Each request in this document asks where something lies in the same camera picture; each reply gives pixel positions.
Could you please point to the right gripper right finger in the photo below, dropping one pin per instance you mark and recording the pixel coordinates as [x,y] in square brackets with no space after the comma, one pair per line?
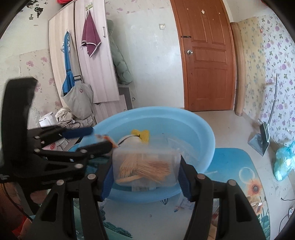
[236,219]

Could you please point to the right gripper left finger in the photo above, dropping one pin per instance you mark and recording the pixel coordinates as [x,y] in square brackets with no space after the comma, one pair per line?
[55,218]

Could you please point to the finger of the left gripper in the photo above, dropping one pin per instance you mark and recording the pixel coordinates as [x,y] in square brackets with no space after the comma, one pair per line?
[76,154]
[69,133]

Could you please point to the orange white snack wrapper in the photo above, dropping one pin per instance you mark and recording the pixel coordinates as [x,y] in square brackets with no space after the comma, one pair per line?
[102,138]

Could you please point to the clear toothpick box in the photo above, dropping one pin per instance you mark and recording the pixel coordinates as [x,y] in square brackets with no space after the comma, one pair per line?
[146,167]

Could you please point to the white pink electric kettle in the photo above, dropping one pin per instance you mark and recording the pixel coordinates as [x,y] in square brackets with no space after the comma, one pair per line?
[49,123]

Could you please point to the grey tote bag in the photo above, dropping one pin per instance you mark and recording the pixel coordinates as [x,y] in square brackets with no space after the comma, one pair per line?
[79,99]

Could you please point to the blue hanging apron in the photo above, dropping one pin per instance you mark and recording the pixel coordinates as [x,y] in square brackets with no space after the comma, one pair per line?
[68,83]

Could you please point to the yellow white plush doll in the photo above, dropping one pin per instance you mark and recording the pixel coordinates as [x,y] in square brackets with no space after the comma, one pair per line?
[136,137]

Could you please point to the light blue plastic bag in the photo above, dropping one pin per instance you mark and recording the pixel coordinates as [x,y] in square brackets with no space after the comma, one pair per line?
[284,162]

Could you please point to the light wooden wardrobe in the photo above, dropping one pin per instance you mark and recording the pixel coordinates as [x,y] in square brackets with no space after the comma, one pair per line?
[97,71]

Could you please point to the light blue plastic basin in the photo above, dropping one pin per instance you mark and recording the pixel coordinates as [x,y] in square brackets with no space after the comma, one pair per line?
[169,127]

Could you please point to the green quilted bedding roll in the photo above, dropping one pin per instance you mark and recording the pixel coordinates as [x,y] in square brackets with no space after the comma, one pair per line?
[121,69]

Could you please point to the maroon hanging towel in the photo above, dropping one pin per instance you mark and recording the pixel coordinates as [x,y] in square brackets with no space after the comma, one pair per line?
[90,38]

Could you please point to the brown wooden door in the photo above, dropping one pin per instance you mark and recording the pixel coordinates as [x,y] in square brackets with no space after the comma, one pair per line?
[207,55]

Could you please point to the dustpan with long handle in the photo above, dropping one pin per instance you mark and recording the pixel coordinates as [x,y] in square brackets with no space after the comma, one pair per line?
[261,141]

